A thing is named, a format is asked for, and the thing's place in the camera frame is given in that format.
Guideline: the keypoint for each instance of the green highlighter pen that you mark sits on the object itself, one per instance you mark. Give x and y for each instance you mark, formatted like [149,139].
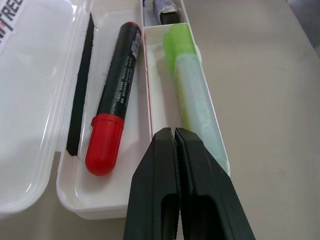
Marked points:
[195,87]

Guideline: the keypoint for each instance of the worn eraser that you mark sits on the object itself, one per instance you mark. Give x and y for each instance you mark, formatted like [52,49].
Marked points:
[170,16]

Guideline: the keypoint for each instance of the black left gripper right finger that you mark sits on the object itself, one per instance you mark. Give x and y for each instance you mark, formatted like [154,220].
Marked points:
[210,200]

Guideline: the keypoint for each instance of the black marker with red cap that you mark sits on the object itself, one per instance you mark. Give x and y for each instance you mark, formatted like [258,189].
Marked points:
[117,87]

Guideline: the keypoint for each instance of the white Unitree plastic pencil case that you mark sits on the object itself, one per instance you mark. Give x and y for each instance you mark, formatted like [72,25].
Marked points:
[25,100]

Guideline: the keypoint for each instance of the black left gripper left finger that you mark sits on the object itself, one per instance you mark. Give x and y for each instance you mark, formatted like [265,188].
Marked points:
[152,187]

